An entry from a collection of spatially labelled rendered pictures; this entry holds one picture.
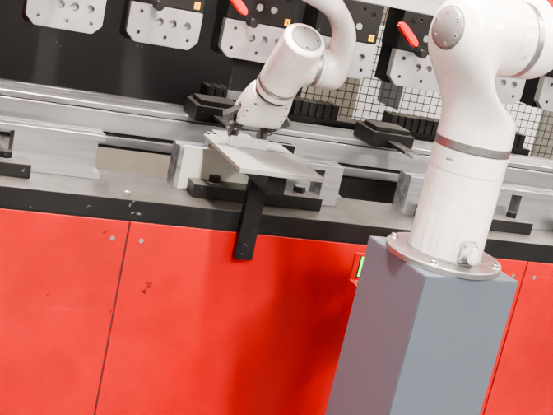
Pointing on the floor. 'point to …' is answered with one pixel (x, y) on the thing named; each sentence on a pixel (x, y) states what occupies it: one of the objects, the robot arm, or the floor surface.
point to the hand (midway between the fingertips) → (247, 134)
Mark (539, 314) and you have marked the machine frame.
